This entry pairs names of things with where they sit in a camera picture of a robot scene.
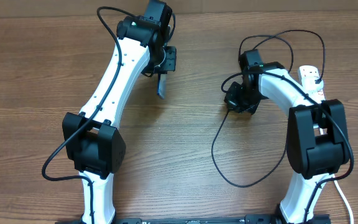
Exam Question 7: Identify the blue Samsung Galaxy smartphone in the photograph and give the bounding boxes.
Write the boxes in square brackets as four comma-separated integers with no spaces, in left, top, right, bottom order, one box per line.
[157,73,167,100]

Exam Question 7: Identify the black USB charging cable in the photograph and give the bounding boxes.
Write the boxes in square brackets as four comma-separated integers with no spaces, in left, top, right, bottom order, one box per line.
[210,29,326,189]

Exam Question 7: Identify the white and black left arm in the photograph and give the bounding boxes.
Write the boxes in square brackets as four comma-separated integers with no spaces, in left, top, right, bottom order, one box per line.
[62,1,177,223]

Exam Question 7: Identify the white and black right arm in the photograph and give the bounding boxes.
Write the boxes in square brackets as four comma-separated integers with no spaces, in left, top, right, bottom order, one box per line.
[224,50,354,223]

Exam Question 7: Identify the white power strip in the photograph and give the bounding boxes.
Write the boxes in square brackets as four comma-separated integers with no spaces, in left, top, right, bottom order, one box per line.
[297,65,326,103]

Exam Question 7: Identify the white USB wall charger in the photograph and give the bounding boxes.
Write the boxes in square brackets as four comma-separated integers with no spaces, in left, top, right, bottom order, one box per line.
[301,76,324,92]

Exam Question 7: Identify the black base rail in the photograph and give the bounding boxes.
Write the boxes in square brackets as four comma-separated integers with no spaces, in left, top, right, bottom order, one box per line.
[54,213,332,224]

